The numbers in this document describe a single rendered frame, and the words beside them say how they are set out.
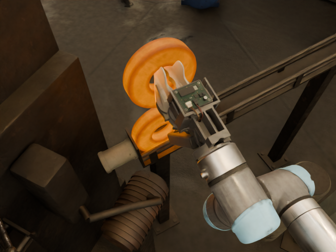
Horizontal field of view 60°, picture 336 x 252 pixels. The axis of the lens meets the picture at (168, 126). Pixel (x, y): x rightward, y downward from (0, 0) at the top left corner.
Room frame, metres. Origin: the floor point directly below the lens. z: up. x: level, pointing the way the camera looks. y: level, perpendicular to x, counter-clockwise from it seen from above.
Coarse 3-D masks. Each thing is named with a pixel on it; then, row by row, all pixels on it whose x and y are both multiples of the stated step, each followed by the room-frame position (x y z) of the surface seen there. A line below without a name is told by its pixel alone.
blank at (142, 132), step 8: (152, 112) 0.43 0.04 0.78; (144, 120) 0.41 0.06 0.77; (152, 120) 0.41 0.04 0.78; (160, 120) 0.42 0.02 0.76; (136, 128) 0.41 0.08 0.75; (144, 128) 0.40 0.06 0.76; (152, 128) 0.41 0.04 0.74; (168, 128) 0.45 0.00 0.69; (136, 136) 0.39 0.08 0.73; (144, 136) 0.40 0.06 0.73; (152, 136) 0.42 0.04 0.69; (160, 136) 0.43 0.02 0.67; (136, 144) 0.39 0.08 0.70; (144, 144) 0.40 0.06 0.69; (152, 144) 0.41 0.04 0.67
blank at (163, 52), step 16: (144, 48) 0.43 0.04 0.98; (160, 48) 0.42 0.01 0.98; (176, 48) 0.43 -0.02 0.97; (128, 64) 0.41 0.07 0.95; (144, 64) 0.40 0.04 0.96; (160, 64) 0.42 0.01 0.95; (192, 64) 0.45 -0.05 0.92; (128, 80) 0.39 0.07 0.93; (144, 80) 0.40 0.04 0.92; (144, 96) 0.39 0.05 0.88
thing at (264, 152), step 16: (320, 80) 0.72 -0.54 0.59; (304, 96) 0.74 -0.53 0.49; (304, 112) 0.71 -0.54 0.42; (288, 128) 0.73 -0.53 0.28; (288, 144) 0.73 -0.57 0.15; (160, 160) 0.41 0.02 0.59; (272, 160) 0.72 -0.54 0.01; (288, 160) 0.72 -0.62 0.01; (160, 176) 0.41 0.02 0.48; (160, 208) 0.40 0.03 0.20; (160, 224) 0.40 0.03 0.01
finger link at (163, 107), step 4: (156, 88) 0.38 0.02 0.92; (156, 92) 0.38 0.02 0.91; (156, 96) 0.37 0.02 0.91; (160, 96) 0.36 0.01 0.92; (156, 100) 0.36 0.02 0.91; (160, 100) 0.35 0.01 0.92; (156, 104) 0.35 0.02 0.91; (160, 104) 0.35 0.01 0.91; (164, 104) 0.35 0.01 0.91; (168, 104) 0.35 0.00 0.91; (160, 108) 0.34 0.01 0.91; (164, 108) 0.34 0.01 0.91; (168, 108) 0.34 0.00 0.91; (160, 112) 0.34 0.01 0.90; (164, 112) 0.33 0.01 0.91; (164, 116) 0.33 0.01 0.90; (168, 116) 0.33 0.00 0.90; (164, 120) 0.32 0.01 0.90
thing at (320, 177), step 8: (304, 168) 0.42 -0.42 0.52; (312, 168) 0.42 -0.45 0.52; (320, 168) 0.42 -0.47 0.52; (312, 176) 0.39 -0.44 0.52; (320, 176) 0.39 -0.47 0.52; (328, 176) 0.39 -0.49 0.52; (320, 184) 0.36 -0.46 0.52; (328, 184) 0.36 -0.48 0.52; (320, 192) 0.34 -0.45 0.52; (280, 224) 0.33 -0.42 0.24; (272, 232) 0.33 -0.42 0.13; (280, 232) 0.33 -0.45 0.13; (264, 240) 0.33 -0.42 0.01
